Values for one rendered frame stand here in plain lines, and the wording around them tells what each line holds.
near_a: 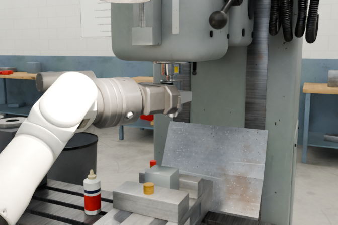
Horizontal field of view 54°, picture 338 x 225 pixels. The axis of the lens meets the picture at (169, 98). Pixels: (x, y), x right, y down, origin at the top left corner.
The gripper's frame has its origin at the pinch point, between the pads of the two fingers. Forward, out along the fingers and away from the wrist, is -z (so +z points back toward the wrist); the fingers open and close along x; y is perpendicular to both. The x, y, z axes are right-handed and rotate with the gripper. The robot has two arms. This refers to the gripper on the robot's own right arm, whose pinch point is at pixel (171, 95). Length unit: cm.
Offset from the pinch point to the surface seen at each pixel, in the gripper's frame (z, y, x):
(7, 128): 20.7, 11.9, 43.2
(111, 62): -258, 10, 437
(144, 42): 11.7, -10.7, -6.0
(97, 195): 8.4, 25.5, 16.9
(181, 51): 5.8, -9.3, -8.9
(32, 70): -167, 26, 558
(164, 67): 2.4, -6.0, -0.5
